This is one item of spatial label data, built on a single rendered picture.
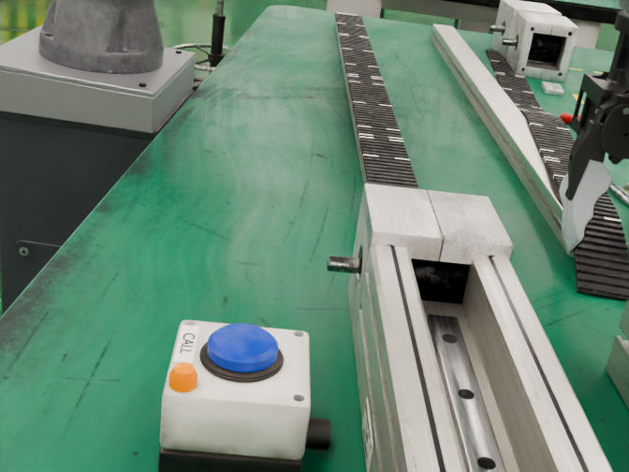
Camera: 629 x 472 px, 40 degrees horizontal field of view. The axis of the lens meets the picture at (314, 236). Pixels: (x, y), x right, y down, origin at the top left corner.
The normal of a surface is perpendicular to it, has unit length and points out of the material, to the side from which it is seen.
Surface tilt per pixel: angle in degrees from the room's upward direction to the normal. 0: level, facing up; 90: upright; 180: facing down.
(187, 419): 90
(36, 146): 90
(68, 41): 72
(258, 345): 3
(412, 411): 0
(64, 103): 90
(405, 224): 0
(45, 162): 90
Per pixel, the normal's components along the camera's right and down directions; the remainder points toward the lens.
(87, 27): -0.05, 0.12
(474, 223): 0.12, -0.90
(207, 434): 0.02, 0.43
